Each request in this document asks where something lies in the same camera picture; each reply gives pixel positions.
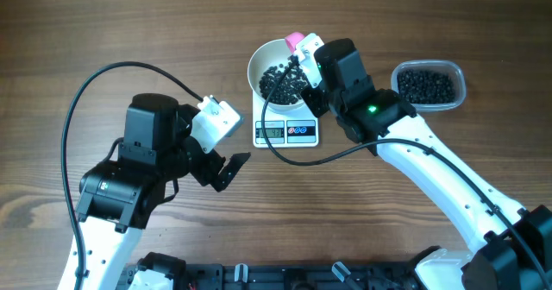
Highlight pink scoop blue handle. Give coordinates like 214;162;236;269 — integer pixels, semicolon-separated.
284;32;305;54

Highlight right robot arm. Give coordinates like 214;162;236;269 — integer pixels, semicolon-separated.
294;34;551;289

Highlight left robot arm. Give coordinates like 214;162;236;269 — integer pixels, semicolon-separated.
59;93;250;289

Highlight black beans in bowl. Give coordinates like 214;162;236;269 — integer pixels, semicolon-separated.
259;64;309;105

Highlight white digital kitchen scale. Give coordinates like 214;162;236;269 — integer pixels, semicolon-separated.
253;92;319;148

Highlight white bowl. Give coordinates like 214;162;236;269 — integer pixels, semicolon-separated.
248;39;292;96

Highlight black beans pile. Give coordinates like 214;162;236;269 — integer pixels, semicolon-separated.
397;70;455;104

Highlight clear plastic container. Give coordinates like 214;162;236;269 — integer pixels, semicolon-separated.
391;60;467;112

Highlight left black cable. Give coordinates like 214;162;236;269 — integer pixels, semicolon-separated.
60;60;205;290

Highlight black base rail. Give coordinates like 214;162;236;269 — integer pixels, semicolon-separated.
116;262;432;290

